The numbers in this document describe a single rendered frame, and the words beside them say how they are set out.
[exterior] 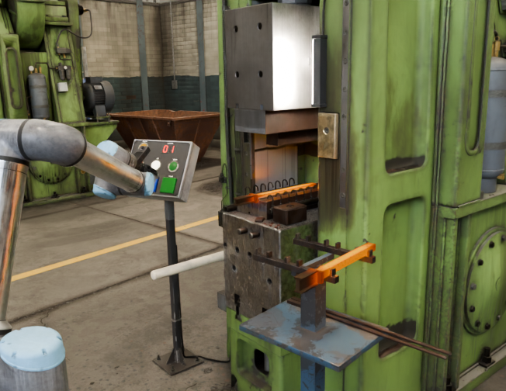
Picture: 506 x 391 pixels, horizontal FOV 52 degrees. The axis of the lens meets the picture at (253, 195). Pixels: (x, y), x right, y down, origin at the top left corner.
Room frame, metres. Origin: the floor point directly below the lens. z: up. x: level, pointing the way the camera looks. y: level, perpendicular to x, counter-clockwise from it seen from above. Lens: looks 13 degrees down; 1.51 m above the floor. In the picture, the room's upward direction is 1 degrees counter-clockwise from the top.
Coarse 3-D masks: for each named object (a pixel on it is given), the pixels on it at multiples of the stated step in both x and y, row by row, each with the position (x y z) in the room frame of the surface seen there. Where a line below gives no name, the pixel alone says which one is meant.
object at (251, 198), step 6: (294, 186) 2.31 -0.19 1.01; (300, 186) 2.30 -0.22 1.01; (306, 186) 2.32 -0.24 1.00; (264, 192) 2.19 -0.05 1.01; (270, 192) 2.19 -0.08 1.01; (276, 192) 2.21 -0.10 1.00; (234, 198) 2.09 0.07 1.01; (240, 198) 2.09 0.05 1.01; (246, 198) 2.10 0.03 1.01; (252, 198) 2.13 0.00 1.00; (234, 204) 2.09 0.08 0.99; (240, 204) 2.08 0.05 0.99
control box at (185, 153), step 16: (160, 144) 2.53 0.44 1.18; (176, 144) 2.49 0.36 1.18; (192, 144) 2.47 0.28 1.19; (144, 160) 2.52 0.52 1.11; (160, 160) 2.48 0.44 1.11; (176, 160) 2.45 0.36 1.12; (192, 160) 2.46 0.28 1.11; (160, 176) 2.44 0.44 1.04; (176, 176) 2.40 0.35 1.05; (192, 176) 2.46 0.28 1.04; (160, 192) 2.39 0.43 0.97; (176, 192) 2.36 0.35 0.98
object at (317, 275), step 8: (360, 248) 1.58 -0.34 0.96; (368, 248) 1.59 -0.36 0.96; (344, 256) 1.51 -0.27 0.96; (352, 256) 1.52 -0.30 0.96; (360, 256) 1.55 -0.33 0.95; (328, 264) 1.45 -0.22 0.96; (336, 264) 1.45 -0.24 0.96; (344, 264) 1.48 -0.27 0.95; (304, 272) 1.36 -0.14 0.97; (312, 272) 1.36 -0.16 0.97; (320, 272) 1.37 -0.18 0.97; (328, 272) 1.41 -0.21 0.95; (296, 280) 1.33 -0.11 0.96; (304, 280) 1.34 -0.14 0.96; (312, 280) 1.37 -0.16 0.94; (320, 280) 1.37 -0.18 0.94; (296, 288) 1.33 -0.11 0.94; (304, 288) 1.34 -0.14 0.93; (312, 288) 1.35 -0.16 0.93
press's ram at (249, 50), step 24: (240, 24) 2.20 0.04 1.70; (264, 24) 2.09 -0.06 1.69; (288, 24) 2.10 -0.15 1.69; (312, 24) 2.19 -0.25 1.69; (240, 48) 2.21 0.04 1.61; (264, 48) 2.09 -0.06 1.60; (288, 48) 2.10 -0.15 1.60; (312, 48) 2.19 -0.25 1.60; (240, 72) 2.21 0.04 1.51; (264, 72) 2.09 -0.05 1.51; (288, 72) 2.10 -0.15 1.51; (312, 72) 2.19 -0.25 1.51; (240, 96) 2.21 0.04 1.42; (264, 96) 2.10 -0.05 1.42; (288, 96) 2.10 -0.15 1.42; (312, 96) 2.19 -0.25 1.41
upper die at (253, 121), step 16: (240, 112) 2.22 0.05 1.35; (256, 112) 2.13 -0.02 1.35; (272, 112) 2.12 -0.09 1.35; (288, 112) 2.17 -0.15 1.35; (304, 112) 2.23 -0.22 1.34; (240, 128) 2.22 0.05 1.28; (256, 128) 2.14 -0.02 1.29; (272, 128) 2.12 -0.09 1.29; (288, 128) 2.17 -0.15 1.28; (304, 128) 2.23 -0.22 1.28
